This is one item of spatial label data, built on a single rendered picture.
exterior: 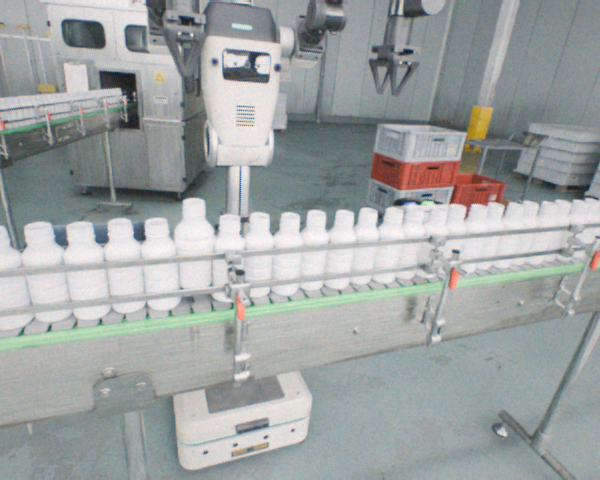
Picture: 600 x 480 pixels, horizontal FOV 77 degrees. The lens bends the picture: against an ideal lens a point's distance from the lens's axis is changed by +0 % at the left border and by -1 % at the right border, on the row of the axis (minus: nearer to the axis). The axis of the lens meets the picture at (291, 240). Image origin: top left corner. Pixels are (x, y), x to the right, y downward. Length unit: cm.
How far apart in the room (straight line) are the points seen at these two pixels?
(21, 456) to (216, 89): 154
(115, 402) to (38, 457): 112
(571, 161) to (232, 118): 691
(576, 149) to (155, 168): 640
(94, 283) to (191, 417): 93
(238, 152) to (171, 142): 311
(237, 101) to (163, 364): 79
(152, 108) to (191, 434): 344
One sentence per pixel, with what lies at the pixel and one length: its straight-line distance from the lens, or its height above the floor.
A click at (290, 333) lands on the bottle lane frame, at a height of 93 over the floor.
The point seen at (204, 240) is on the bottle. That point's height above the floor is 114.
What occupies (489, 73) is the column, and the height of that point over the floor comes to 186.
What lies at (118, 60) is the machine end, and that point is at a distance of 443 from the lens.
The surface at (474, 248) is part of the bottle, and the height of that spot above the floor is 107.
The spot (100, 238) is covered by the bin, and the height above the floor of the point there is 90.
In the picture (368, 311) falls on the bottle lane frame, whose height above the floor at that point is 95.
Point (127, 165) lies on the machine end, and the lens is 455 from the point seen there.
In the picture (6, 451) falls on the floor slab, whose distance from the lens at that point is 199.
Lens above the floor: 141
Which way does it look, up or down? 24 degrees down
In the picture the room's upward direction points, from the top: 5 degrees clockwise
